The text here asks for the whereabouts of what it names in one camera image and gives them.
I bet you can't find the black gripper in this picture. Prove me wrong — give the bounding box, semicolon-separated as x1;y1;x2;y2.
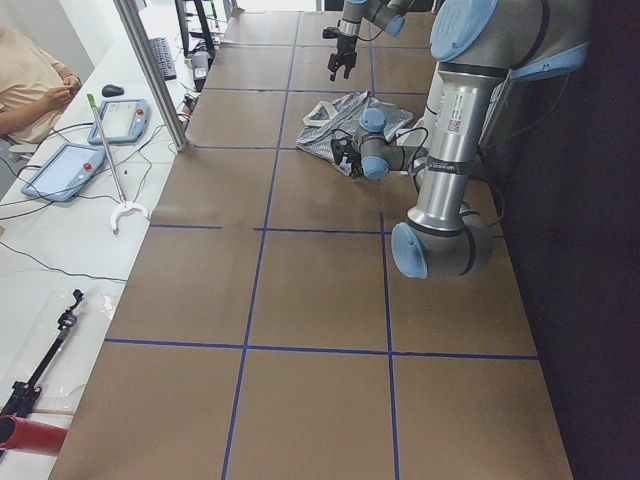
349;145;363;179
327;35;358;81

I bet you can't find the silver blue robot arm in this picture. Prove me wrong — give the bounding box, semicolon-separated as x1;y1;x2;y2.
354;1;591;279
322;0;413;81

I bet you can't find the black computer keyboard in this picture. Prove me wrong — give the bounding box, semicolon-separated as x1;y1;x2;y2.
148;37;177;80

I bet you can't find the far blue teach pendant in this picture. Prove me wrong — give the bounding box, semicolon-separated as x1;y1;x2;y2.
97;99;150;144

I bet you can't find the blue teach pendant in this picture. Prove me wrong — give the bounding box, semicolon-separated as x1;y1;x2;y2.
97;99;150;144
21;143;106;202

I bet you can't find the silver reacher grabber tool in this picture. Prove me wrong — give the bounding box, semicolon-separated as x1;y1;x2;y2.
87;93;149;235

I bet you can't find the black computer mouse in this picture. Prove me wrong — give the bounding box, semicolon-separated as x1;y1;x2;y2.
101;84;124;98

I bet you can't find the near blue teach pendant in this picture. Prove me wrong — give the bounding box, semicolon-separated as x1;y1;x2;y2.
21;143;106;202

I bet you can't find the seated person in peach shirt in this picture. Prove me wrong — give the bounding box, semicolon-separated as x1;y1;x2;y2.
1;27;82;144

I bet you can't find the black tripod stick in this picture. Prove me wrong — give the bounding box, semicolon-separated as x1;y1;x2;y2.
1;289;84;418

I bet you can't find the red cylinder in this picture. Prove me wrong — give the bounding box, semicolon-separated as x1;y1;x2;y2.
1;415;67;456

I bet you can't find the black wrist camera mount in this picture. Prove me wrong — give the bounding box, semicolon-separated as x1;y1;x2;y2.
322;27;341;39
330;138;351;167

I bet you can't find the left black braided cable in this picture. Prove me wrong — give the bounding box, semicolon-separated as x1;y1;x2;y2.
332;127;431;176

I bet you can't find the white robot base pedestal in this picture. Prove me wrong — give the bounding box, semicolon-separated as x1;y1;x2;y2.
413;62;443;139

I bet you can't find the aluminium frame post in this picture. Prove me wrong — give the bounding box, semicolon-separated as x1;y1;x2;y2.
113;0;188;152

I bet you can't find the black pendant cable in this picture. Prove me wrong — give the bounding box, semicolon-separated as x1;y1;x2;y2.
0;119;171;285

